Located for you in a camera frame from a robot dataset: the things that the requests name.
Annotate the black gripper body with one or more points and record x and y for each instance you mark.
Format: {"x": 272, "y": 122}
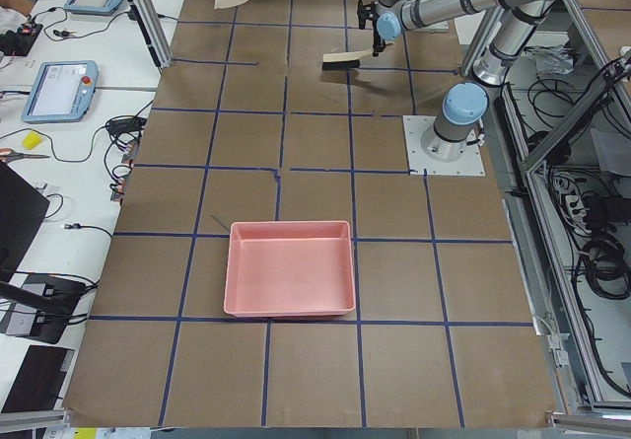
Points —
{"x": 379, "y": 40}

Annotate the cream hand brush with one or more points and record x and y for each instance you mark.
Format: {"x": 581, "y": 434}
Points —
{"x": 346, "y": 60}

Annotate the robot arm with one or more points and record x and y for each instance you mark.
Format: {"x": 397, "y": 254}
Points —
{"x": 498, "y": 34}

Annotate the pink plastic bin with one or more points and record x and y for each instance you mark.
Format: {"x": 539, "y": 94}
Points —
{"x": 290, "y": 269}

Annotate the near teach pendant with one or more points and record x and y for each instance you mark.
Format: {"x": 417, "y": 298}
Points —
{"x": 62, "y": 92}

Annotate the black laptop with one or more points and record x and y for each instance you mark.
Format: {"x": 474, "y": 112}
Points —
{"x": 23, "y": 209}

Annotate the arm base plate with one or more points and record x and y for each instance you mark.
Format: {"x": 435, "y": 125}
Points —
{"x": 429, "y": 155}

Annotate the aluminium frame post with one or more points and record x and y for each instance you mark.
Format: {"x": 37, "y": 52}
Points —
{"x": 152, "y": 32}

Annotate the orange handled scissors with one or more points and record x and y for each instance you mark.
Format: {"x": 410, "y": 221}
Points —
{"x": 9, "y": 155}

